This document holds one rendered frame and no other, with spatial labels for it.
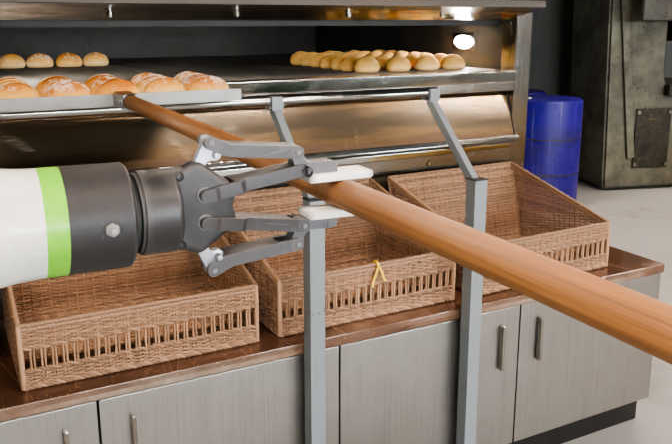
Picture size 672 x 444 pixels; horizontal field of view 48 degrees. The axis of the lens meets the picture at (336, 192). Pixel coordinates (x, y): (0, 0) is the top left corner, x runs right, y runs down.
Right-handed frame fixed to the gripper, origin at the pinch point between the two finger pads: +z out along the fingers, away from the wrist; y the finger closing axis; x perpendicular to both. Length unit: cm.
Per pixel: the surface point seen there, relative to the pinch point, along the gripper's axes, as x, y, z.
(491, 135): -145, 23, 140
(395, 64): -162, -2, 109
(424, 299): -98, 59, 80
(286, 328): -97, 59, 38
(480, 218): -87, 34, 89
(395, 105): -150, 11, 102
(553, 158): -328, 77, 348
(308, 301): -88, 49, 39
